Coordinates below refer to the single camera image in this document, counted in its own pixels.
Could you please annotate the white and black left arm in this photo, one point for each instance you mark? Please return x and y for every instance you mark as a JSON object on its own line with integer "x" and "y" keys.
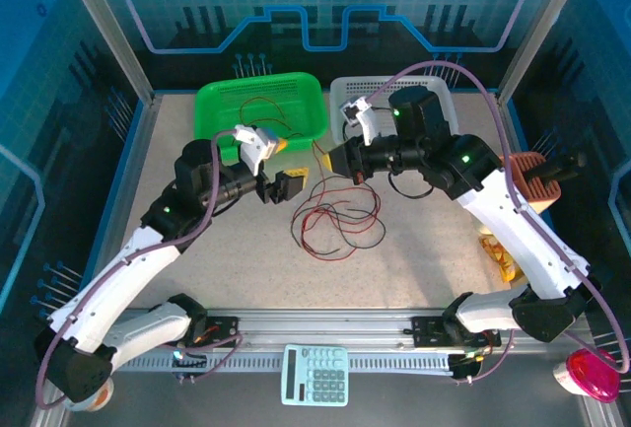
{"x": 113, "y": 279}

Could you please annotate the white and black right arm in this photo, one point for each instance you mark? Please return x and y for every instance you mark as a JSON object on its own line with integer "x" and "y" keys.
{"x": 517, "y": 230}

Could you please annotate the white perforated plastic basket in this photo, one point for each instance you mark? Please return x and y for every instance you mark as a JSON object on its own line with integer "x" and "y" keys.
{"x": 337, "y": 121}

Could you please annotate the green perforated plastic basket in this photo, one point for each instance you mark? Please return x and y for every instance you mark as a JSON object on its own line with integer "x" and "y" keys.
{"x": 212, "y": 116}

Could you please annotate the yellow snack packet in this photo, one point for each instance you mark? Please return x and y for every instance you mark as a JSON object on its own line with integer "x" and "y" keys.
{"x": 503, "y": 259}

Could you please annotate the light blue calculator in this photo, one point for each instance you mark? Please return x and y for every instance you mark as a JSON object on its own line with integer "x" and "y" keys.
{"x": 315, "y": 375}

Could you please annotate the white cup with pink lid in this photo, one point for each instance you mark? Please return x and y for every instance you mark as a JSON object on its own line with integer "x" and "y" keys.
{"x": 591, "y": 375}

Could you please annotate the aluminium side rail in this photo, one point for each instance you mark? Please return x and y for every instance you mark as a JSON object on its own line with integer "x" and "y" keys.
{"x": 129, "y": 170}

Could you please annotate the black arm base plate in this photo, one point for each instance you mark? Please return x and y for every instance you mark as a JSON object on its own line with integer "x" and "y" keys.
{"x": 222, "y": 328}
{"x": 426, "y": 331}

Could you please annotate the aluminium extrusion rail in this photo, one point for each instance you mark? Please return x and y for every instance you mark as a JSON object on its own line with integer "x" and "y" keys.
{"x": 325, "y": 323}

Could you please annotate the aluminium frame post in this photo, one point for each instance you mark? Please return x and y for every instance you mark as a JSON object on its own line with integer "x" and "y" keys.
{"x": 537, "y": 27}
{"x": 108, "y": 32}

